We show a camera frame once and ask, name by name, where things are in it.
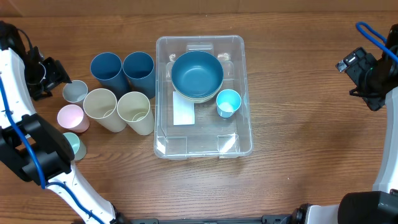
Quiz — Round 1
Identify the grey small cup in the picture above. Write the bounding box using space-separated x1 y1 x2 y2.
62 80 88 106

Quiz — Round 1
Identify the pink small cup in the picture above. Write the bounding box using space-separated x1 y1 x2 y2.
57 105 90 133

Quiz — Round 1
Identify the mint green small cup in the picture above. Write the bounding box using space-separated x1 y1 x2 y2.
63 133 87 161

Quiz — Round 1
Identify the cream bowl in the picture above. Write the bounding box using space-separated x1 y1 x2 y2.
174 85 221 103
178 93 215 103

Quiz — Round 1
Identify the dark blue bowl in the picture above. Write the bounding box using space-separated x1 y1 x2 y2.
171 51 224 99

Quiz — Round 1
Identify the light blue small cup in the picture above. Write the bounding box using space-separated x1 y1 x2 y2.
216 89 242 118

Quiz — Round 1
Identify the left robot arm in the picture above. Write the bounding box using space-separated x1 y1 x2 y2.
1 22 128 223

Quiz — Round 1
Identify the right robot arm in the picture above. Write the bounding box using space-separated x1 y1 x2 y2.
262 21 397 223

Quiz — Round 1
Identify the dark blue tall cup left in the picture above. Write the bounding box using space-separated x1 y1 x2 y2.
90 52 131 99

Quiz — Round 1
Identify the dark blue tall cup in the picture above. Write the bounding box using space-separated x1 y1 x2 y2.
123 52 155 99
90 52 131 99

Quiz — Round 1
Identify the cream tall cup left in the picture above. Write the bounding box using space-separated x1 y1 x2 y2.
83 88 127 133

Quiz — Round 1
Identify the cream tall cup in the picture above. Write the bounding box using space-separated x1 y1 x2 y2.
117 91 155 135
83 88 127 133

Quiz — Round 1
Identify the dark blue tall cup right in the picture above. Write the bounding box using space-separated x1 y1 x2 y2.
123 52 155 99

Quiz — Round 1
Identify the cream tall cup right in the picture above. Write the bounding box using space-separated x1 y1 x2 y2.
117 91 155 135

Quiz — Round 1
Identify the white label in bin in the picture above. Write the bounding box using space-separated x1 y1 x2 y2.
173 91 195 126

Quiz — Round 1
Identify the clear plastic storage bin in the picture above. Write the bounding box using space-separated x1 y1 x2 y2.
154 35 254 159

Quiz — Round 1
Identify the right blue cable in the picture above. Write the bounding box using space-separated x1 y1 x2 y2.
355 21 398 64

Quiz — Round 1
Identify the blue cable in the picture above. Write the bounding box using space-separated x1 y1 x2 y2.
0 77 106 224
355 21 398 64

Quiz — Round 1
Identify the left blue cable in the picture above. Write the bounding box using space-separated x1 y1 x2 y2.
0 77 106 224

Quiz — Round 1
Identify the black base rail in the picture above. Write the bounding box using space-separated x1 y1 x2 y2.
130 215 292 224

